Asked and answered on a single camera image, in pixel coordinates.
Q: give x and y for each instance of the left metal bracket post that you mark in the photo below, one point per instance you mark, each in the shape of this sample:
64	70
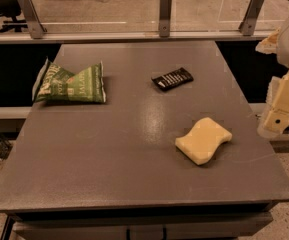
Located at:
35	27

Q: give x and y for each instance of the metal rail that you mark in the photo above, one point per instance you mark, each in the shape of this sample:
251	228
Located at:
65	38

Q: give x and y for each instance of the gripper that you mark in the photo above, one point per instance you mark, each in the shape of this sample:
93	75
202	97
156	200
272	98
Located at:
275	121

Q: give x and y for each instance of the grey table cabinet base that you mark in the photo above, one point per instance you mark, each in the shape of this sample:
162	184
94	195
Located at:
219	222

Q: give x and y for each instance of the metal bracket post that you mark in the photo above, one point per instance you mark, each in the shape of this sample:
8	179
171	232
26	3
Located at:
35	27
248	24
165	7

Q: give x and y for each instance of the right metal bracket post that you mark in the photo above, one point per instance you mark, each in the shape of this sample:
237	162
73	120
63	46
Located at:
248	24

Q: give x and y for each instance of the yellow sponge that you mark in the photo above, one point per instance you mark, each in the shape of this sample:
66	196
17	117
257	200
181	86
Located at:
202	141

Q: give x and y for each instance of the black snack bar wrapper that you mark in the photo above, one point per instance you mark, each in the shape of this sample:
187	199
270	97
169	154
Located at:
173	79

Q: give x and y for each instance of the clear acrylic barrier panel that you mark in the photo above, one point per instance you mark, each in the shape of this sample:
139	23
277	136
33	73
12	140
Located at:
63	16

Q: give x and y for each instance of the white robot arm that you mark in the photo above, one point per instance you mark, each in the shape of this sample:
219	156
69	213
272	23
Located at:
277	43

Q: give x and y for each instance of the green chip bag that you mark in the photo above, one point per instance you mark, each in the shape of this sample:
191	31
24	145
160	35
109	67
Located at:
53	82

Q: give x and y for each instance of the middle metal bracket post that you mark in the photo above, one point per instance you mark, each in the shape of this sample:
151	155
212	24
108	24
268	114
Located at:
165	7

